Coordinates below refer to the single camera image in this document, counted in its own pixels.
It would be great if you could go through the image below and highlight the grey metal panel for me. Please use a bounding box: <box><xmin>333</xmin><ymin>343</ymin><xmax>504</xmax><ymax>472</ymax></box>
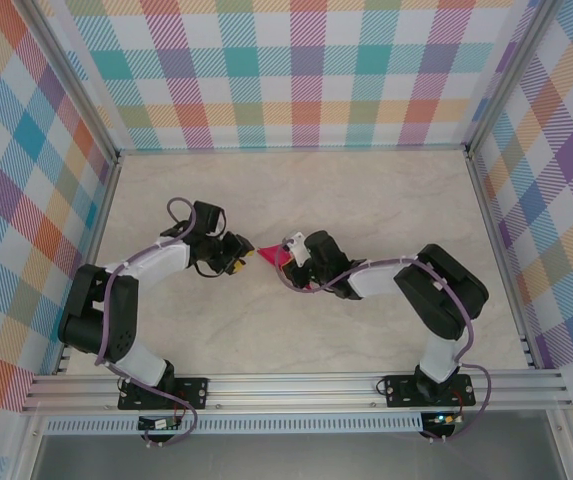
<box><xmin>30</xmin><ymin>433</ymin><xmax>567</xmax><ymax>480</ymax></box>

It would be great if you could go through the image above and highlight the aluminium rail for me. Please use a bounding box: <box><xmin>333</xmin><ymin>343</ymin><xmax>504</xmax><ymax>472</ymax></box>
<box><xmin>53</xmin><ymin>154</ymin><xmax>123</xmax><ymax>376</ymax></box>
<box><xmin>20</xmin><ymin>369</ymin><xmax>573</xmax><ymax>414</ymax></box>
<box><xmin>465</xmin><ymin>152</ymin><xmax>542</xmax><ymax>371</ymax></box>

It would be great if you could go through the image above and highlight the aluminium left frame post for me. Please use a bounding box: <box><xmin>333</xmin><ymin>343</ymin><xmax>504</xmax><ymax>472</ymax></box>
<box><xmin>24</xmin><ymin>0</ymin><xmax>123</xmax><ymax>166</ymax></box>

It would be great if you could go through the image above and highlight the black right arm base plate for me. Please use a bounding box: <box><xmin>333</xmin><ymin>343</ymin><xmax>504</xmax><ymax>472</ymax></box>
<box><xmin>384</xmin><ymin>373</ymin><xmax>476</xmax><ymax>409</ymax></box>

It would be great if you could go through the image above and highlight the pink paper sheet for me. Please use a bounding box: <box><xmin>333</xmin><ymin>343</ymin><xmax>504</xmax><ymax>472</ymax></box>
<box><xmin>257</xmin><ymin>243</ymin><xmax>313</xmax><ymax>293</ymax></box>

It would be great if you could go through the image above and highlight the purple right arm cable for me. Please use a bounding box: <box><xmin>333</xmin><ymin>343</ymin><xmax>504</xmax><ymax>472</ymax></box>
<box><xmin>274</xmin><ymin>242</ymin><xmax>493</xmax><ymax>445</ymax></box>

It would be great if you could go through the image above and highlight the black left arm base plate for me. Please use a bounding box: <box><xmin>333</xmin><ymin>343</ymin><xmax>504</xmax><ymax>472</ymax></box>
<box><xmin>118</xmin><ymin>377</ymin><xmax>211</xmax><ymax>411</ymax></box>

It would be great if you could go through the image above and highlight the black round mounting disc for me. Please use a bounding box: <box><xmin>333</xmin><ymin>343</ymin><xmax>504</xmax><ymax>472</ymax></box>
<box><xmin>418</xmin><ymin>424</ymin><xmax>465</xmax><ymax>444</ymax></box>
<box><xmin>140</xmin><ymin>428</ymin><xmax>180</xmax><ymax>449</ymax></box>

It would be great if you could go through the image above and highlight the slotted grey cable duct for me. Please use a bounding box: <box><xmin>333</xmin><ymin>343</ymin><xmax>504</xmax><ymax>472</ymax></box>
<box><xmin>44</xmin><ymin>412</ymin><xmax>425</xmax><ymax>435</ymax></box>

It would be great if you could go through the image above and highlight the green left circuit board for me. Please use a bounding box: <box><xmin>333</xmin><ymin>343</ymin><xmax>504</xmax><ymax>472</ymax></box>
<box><xmin>138</xmin><ymin>417</ymin><xmax>183</xmax><ymax>431</ymax></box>

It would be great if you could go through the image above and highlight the aluminium right side rail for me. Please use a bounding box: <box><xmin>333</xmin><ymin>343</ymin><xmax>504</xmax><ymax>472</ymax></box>
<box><xmin>465</xmin><ymin>152</ymin><xmax>542</xmax><ymax>371</ymax></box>

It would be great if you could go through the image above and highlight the aluminium right frame post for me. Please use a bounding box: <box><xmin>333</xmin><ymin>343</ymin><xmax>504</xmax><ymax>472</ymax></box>
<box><xmin>463</xmin><ymin>0</ymin><xmax>560</xmax><ymax>159</ymax></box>

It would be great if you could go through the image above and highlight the aluminium front rail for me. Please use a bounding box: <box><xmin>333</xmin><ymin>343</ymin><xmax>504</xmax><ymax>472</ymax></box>
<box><xmin>20</xmin><ymin>369</ymin><xmax>573</xmax><ymax>414</ymax></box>

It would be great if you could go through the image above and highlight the aluminium left side rail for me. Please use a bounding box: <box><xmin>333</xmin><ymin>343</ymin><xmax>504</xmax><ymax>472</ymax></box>
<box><xmin>53</xmin><ymin>154</ymin><xmax>123</xmax><ymax>376</ymax></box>

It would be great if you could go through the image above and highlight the aluminium frame post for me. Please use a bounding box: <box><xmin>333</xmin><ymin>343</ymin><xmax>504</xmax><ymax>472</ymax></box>
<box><xmin>24</xmin><ymin>0</ymin><xmax>123</xmax><ymax>166</ymax></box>
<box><xmin>463</xmin><ymin>0</ymin><xmax>560</xmax><ymax>159</ymax></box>

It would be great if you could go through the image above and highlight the thin black left gripper cable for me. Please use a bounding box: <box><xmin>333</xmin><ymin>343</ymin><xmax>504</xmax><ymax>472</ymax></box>
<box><xmin>193</xmin><ymin>259</ymin><xmax>228</xmax><ymax>280</ymax></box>

